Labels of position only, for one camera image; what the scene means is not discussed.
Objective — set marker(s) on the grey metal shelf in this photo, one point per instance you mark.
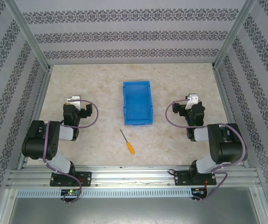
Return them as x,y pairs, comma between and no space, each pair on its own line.
133,211

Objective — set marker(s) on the circuit board with green light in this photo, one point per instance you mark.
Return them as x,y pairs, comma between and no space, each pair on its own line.
70,192

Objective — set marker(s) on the aluminium mounting rail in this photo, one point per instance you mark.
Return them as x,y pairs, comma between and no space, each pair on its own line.
133,177

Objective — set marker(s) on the small dark circuit board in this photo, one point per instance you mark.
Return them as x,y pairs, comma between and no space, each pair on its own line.
198,191

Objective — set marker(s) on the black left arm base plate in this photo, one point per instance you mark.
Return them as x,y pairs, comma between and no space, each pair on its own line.
87,178

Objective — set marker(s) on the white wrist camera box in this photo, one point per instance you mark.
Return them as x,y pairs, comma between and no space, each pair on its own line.
192,99
75,99

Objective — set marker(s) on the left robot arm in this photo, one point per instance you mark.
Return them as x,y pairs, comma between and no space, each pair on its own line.
40,140

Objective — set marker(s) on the aluminium frame post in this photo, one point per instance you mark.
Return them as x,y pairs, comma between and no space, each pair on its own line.
26,32
235,32

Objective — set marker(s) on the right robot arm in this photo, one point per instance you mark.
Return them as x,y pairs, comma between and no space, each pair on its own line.
229,149

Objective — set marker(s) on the aluminium side rail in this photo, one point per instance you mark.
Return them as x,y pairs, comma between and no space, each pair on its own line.
38,105
227,100

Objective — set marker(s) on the blue plastic bin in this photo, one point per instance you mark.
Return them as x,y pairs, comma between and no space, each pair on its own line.
137,105

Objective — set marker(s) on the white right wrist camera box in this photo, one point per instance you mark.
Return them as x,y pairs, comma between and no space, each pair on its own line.
192,99

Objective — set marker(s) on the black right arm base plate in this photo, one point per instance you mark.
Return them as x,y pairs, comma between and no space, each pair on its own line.
181,179

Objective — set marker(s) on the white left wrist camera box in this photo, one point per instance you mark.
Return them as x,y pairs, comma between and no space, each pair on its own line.
75,99

